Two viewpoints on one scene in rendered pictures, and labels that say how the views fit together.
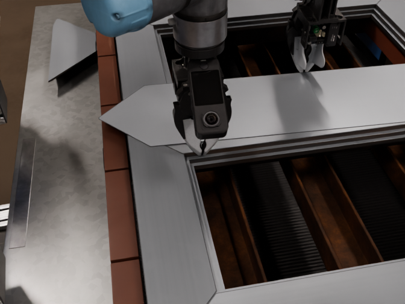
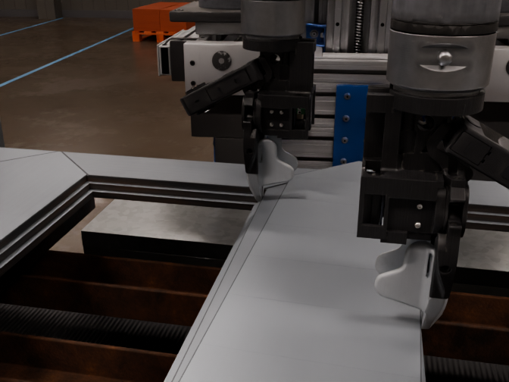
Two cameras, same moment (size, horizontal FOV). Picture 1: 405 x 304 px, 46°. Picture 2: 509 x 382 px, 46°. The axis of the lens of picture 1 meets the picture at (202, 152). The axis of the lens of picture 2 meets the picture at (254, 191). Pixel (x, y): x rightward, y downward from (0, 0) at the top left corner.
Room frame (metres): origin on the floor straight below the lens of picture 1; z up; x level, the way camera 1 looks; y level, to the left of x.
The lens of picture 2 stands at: (0.86, -0.68, 1.15)
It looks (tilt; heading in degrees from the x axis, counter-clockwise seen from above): 22 degrees down; 113
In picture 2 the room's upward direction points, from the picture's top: straight up
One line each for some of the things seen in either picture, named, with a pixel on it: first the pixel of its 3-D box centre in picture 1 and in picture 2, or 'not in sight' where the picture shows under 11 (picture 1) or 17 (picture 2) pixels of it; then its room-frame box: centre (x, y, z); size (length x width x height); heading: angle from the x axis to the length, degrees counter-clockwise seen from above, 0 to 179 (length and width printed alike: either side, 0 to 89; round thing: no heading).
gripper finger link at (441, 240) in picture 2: not in sight; (442, 245); (0.84, -0.23, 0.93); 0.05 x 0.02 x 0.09; 101
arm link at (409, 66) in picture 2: not in sight; (438, 61); (0.82, -0.21, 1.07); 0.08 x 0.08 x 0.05
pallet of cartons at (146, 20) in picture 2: not in sight; (173, 20); (-3.34, 6.60, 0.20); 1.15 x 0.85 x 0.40; 107
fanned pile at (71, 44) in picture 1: (75, 44); not in sight; (1.18, 0.35, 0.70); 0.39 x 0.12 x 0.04; 11
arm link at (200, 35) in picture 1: (197, 25); (273, 18); (0.60, 0.01, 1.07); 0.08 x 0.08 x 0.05
